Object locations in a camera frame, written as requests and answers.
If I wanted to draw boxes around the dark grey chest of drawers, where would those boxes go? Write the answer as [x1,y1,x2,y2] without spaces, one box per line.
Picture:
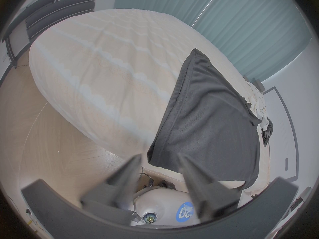
[25,0,97,41]

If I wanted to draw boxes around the dark grey table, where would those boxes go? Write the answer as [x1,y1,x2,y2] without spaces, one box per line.
[2,0,63,69]

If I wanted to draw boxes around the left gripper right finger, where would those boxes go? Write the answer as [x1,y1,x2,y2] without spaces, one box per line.
[177,153,241,220]

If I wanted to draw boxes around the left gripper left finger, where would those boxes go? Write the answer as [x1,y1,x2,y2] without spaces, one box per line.
[81,154,142,210]

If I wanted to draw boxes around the white printed pillow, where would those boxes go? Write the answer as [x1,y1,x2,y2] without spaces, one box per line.
[245,81,267,115]

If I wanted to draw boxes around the bed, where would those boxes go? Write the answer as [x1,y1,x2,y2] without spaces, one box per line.
[29,8,299,199]

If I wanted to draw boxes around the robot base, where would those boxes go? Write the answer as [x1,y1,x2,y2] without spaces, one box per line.
[130,186,200,227]

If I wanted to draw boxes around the black cable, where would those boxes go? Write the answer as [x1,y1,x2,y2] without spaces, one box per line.
[139,166,155,187]

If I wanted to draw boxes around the grey bedside table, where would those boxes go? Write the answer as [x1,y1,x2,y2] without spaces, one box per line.
[243,75,266,91]

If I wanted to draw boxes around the pile of clothes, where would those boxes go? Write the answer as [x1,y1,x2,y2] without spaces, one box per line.
[249,96,274,146]

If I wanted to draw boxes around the black T-shirt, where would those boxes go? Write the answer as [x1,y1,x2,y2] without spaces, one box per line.
[147,48,261,192]

